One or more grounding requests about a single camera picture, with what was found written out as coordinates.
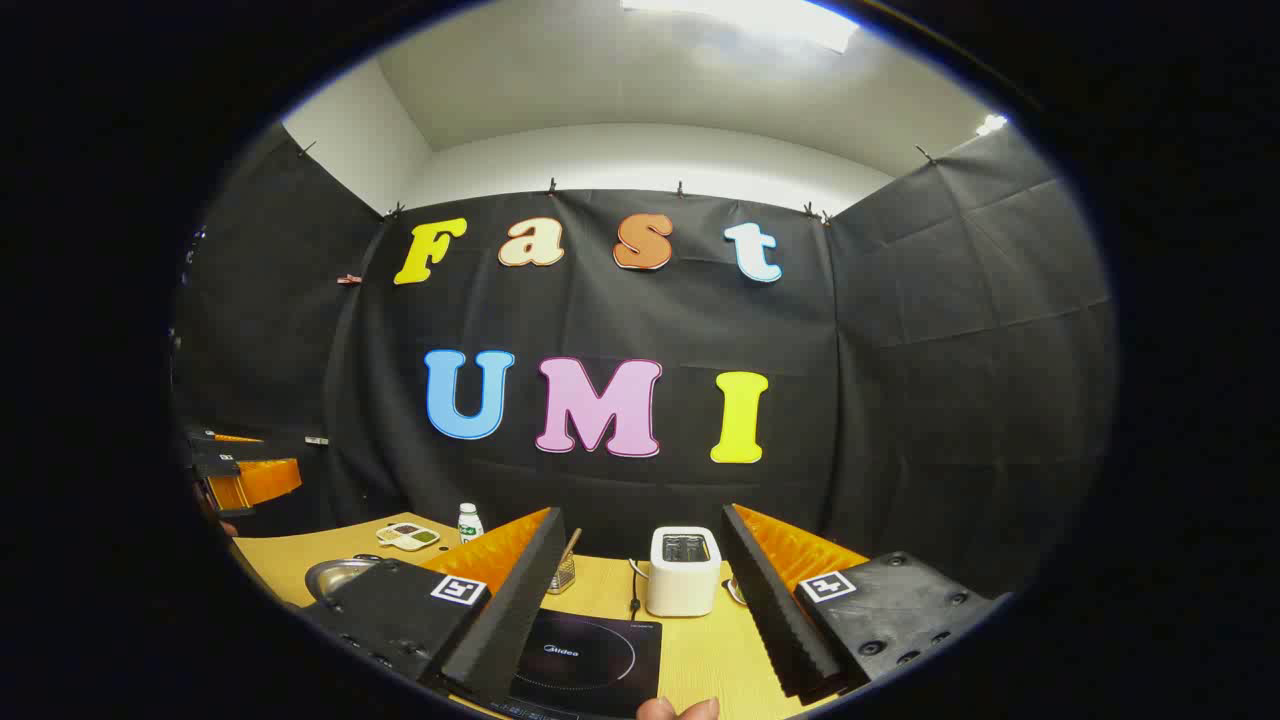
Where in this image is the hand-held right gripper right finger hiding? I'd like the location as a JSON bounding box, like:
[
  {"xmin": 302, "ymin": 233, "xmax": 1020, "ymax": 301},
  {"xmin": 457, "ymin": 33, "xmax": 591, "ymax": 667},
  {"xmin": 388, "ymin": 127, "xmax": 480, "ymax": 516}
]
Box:
[{"xmin": 722, "ymin": 503, "xmax": 1006, "ymax": 706}]

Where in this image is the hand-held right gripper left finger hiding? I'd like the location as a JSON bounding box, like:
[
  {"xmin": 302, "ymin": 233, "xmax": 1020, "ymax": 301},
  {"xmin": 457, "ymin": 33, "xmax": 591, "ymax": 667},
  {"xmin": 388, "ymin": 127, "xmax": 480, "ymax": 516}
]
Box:
[{"xmin": 300, "ymin": 507, "xmax": 568, "ymax": 706}]

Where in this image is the black induction cooktop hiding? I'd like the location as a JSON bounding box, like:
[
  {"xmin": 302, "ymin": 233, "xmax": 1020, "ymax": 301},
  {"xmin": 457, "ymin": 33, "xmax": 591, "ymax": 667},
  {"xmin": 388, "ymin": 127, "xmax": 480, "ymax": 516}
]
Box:
[{"xmin": 480, "ymin": 608, "xmax": 664, "ymax": 720}]

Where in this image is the stainless steel pot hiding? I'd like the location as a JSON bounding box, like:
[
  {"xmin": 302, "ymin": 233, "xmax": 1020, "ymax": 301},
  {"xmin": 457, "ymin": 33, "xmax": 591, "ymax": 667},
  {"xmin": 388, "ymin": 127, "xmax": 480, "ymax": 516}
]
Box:
[{"xmin": 304, "ymin": 553, "xmax": 386, "ymax": 607}]

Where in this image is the white toaster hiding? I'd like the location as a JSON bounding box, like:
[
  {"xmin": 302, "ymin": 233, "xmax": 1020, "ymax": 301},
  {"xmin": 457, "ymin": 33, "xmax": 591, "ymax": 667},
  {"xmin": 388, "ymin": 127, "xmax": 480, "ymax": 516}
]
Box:
[{"xmin": 646, "ymin": 526, "xmax": 723, "ymax": 618}]

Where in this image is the white divided bean dish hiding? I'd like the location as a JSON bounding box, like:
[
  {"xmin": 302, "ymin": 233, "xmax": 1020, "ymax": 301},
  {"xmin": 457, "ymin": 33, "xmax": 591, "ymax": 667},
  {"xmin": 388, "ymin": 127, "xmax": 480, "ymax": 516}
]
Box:
[{"xmin": 376, "ymin": 521, "xmax": 441, "ymax": 553}]

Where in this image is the black backdrop cloth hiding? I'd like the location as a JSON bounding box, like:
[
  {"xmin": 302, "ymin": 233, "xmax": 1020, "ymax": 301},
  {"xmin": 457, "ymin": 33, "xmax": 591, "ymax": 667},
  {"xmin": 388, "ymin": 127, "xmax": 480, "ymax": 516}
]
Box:
[{"xmin": 170, "ymin": 125, "xmax": 1116, "ymax": 601}]

